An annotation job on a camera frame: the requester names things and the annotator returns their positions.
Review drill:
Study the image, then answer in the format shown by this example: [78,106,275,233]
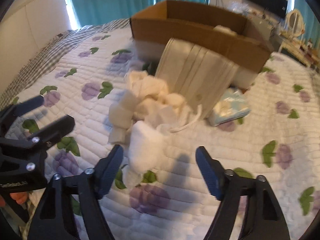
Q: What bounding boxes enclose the white sock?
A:
[128,121,165,174]

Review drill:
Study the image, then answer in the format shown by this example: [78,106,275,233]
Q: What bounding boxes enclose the grey checked bed sheet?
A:
[1,18,130,109]

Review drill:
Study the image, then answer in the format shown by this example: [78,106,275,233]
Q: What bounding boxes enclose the white floral quilt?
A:
[7,29,319,239]

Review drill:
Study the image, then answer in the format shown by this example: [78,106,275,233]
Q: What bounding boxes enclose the cream lace sock bundle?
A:
[126,71,202,132]

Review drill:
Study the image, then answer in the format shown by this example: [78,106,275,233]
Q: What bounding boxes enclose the light blue tissue pack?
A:
[207,87,251,126]

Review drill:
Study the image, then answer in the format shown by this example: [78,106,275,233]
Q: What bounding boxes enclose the beige face mask pack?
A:
[155,38,239,119]

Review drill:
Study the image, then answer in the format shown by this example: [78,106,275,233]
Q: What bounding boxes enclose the white dressing table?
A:
[278,31,319,68]

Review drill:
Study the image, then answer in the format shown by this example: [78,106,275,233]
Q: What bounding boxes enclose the brown cardboard box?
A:
[130,0,275,91]

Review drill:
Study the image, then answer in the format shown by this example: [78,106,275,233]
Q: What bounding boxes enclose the white oval vanity mirror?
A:
[286,9,305,37]

